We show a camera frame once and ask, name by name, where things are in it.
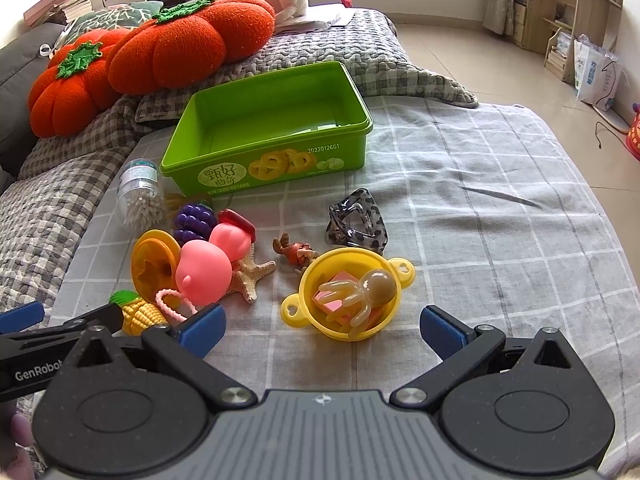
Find pink rubber toy with strap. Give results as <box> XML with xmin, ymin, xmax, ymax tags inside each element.
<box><xmin>155</xmin><ymin>222</ymin><xmax>251</xmax><ymax>321</ymax></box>

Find large orange pumpkin cushion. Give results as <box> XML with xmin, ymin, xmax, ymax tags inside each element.
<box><xmin>107</xmin><ymin>0</ymin><xmax>277</xmax><ymax>96</ymax></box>

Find grey sofa cushion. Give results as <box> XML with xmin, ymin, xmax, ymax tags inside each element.
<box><xmin>0</xmin><ymin>22</ymin><xmax>68</xmax><ymax>176</ymax></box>

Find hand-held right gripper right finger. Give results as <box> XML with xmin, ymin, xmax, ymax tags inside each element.
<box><xmin>390</xmin><ymin>305</ymin><xmax>596</xmax><ymax>411</ymax></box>

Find wooden desk with shelves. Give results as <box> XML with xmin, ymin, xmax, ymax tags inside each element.
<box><xmin>512</xmin><ymin>0</ymin><xmax>623</xmax><ymax>86</ymax></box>

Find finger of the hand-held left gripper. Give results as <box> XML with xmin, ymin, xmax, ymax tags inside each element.
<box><xmin>47</xmin><ymin>304</ymin><xmax>125</xmax><ymax>337</ymax></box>
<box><xmin>0</xmin><ymin>301</ymin><xmax>46</xmax><ymax>335</ymax></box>

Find red printed bucket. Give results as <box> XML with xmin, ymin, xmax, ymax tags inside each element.
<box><xmin>625</xmin><ymin>102</ymin><xmax>640</xmax><ymax>166</ymax></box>

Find white paper bag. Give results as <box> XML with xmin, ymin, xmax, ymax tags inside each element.
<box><xmin>572</xmin><ymin>34</ymin><xmax>623</xmax><ymax>112</ymax></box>

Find grey grid bed sheet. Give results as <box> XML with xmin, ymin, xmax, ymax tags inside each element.
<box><xmin>30</xmin><ymin>95</ymin><xmax>640</xmax><ymax>480</ymax></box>

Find purple toy grapes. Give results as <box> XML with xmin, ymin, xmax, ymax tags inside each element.
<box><xmin>172</xmin><ymin>201</ymin><xmax>218</xmax><ymax>243</ymax></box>

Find dark translucent hair claw clip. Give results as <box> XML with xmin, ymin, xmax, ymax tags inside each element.
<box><xmin>326</xmin><ymin>187</ymin><xmax>387</xmax><ymax>256</ymax></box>

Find grey checkered quilt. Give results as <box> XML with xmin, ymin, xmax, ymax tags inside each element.
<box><xmin>0</xmin><ymin>8</ymin><xmax>478</xmax><ymax>396</ymax></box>

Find yellow toy pot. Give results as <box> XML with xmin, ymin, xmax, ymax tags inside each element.
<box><xmin>281</xmin><ymin>249</ymin><xmax>416</xmax><ymax>342</ymax></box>

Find clear cotton swab jar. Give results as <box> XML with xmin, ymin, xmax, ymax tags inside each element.
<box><xmin>116</xmin><ymin>157</ymin><xmax>167</xmax><ymax>227</ymax></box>

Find white papers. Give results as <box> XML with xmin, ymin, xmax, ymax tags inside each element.
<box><xmin>272</xmin><ymin>4</ymin><xmax>357</xmax><ymax>31</ymax></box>

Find yellow toy corn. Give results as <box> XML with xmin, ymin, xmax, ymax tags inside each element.
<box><xmin>109</xmin><ymin>290</ymin><xmax>168</xmax><ymax>336</ymax></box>

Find teal leaf pattern pillow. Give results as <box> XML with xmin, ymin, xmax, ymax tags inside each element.
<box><xmin>65</xmin><ymin>2</ymin><xmax>163</xmax><ymax>43</ymax></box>

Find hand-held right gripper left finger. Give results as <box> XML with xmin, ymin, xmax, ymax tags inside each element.
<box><xmin>47</xmin><ymin>304</ymin><xmax>256</xmax><ymax>413</ymax></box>

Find orange yellow toy dish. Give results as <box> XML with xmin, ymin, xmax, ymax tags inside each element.
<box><xmin>131</xmin><ymin>229</ymin><xmax>182</xmax><ymax>297</ymax></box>

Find brown reindeer figurine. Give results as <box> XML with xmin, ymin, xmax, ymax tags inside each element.
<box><xmin>272</xmin><ymin>232</ymin><xmax>318</xmax><ymax>273</ymax></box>

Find green plastic box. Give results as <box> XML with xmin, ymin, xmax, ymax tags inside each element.
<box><xmin>160</xmin><ymin>61</ymin><xmax>374</xmax><ymax>197</ymax></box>

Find beige starfish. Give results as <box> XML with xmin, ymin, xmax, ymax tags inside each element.
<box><xmin>231</xmin><ymin>247</ymin><xmax>277</xmax><ymax>304</ymax></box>

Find person's left hand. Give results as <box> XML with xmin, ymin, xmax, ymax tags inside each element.
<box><xmin>0</xmin><ymin>407</ymin><xmax>36</xmax><ymax>449</ymax></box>

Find red plastic toy piece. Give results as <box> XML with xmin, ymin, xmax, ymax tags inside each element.
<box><xmin>218</xmin><ymin>208</ymin><xmax>257</xmax><ymax>241</ymax></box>

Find black floor cable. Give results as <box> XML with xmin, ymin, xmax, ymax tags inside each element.
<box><xmin>595</xmin><ymin>120</ymin><xmax>631</xmax><ymax>151</ymax></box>

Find small orange pumpkin cushion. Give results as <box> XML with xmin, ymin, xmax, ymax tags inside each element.
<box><xmin>27</xmin><ymin>28</ymin><xmax>133</xmax><ymax>138</ymax></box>

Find stack of books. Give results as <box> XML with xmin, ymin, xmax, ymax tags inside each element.
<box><xmin>22</xmin><ymin>0</ymin><xmax>93</xmax><ymax>28</ymax></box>

